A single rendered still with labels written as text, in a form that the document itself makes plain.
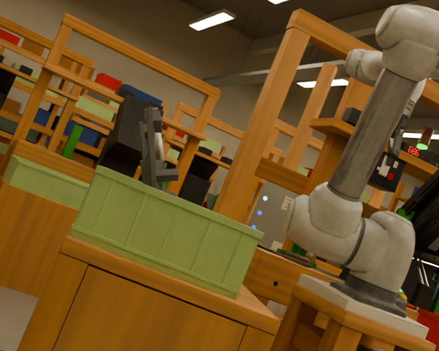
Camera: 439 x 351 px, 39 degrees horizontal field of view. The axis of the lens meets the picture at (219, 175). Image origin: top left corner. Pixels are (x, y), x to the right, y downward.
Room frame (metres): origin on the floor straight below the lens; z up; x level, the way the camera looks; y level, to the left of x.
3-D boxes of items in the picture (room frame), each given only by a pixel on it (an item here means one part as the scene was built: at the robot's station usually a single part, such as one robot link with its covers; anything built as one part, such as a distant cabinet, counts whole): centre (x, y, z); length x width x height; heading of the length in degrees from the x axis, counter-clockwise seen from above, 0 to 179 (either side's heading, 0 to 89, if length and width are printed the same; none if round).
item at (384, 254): (1.86, -0.54, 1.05); 0.18 x 0.16 x 0.22; 91
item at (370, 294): (1.87, -0.57, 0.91); 0.22 x 0.18 x 0.06; 106
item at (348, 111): (2.81, -0.50, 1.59); 0.15 x 0.07 x 0.07; 108
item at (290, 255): (2.26, -0.38, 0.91); 0.10 x 0.08 x 0.03; 68
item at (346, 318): (1.86, -0.55, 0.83); 0.32 x 0.32 x 0.04; 19
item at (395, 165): (2.85, -0.68, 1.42); 0.17 x 0.12 x 0.15; 108
